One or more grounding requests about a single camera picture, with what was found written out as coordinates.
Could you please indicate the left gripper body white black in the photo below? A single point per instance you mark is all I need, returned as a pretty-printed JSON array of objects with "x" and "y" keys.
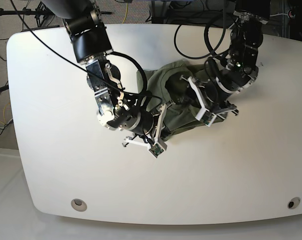
[{"x": 209, "y": 97}]

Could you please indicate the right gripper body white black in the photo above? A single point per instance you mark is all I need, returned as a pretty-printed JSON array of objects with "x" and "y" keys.
[{"x": 146, "y": 128}]

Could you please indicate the olive green T-shirt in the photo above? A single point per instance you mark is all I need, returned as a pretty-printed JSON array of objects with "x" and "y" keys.
[{"x": 162, "y": 83}]

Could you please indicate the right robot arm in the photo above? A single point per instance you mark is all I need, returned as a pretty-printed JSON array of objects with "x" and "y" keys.
[{"x": 117, "y": 109}]

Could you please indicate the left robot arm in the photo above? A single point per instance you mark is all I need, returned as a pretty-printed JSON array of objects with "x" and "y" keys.
[{"x": 232, "y": 70}]

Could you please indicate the left table grommet hole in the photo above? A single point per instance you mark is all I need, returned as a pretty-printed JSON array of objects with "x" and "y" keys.
[{"x": 79, "y": 205}]

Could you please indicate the table grommet hole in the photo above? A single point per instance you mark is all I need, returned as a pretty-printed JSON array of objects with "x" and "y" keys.
[
  {"x": 293, "y": 203},
  {"x": 79, "y": 205}
]

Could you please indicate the right table grommet hole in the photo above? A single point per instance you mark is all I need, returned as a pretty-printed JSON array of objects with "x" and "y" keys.
[{"x": 293, "y": 203}]

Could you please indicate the black tripod stand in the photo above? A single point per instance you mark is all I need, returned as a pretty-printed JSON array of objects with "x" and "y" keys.
[{"x": 15, "y": 12}]

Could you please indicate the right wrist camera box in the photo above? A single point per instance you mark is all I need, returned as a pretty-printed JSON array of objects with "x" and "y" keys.
[{"x": 157, "y": 148}]

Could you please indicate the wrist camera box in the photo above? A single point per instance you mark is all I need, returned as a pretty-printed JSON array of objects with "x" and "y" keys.
[
  {"x": 157, "y": 148},
  {"x": 206, "y": 117}
]

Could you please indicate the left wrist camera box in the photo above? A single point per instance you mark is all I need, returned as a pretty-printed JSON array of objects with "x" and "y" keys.
[{"x": 206, "y": 117}]

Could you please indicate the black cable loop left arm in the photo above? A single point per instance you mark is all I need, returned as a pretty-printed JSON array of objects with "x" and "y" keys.
[{"x": 199, "y": 39}]

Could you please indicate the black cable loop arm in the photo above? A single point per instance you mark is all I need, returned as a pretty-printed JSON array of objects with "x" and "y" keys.
[
  {"x": 135, "y": 75},
  {"x": 199, "y": 39}
]

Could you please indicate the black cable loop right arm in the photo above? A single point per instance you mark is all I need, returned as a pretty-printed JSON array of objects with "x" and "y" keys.
[{"x": 135, "y": 75}]

